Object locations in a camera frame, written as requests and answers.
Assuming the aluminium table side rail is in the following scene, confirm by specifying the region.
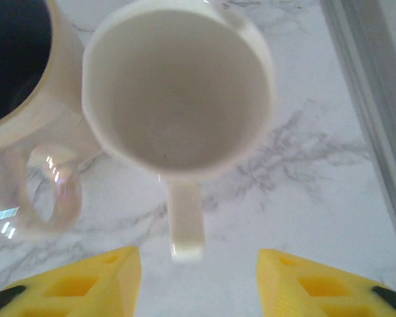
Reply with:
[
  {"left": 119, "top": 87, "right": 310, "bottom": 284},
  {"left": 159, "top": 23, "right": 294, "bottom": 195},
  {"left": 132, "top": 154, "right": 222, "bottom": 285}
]
[{"left": 319, "top": 0, "right": 396, "bottom": 262}]

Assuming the iridescent pearl mug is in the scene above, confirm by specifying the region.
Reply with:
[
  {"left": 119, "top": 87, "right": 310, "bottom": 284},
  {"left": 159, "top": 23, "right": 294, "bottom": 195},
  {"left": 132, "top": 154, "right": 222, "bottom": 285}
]
[{"left": 0, "top": 0, "right": 103, "bottom": 242}]

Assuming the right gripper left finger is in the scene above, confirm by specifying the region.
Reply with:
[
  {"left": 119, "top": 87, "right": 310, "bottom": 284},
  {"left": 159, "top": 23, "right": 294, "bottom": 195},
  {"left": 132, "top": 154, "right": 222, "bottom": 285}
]
[{"left": 0, "top": 246, "right": 143, "bottom": 317}]

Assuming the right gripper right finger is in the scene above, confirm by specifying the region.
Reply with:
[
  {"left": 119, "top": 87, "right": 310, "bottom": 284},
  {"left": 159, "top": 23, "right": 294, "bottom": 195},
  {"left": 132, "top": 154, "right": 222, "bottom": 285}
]
[{"left": 257, "top": 248, "right": 396, "bottom": 317}]

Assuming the white mug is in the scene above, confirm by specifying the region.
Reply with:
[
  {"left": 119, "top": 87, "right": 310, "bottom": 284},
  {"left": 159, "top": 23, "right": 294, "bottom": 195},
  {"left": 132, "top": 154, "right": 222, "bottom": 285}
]
[{"left": 81, "top": 0, "right": 278, "bottom": 265}]

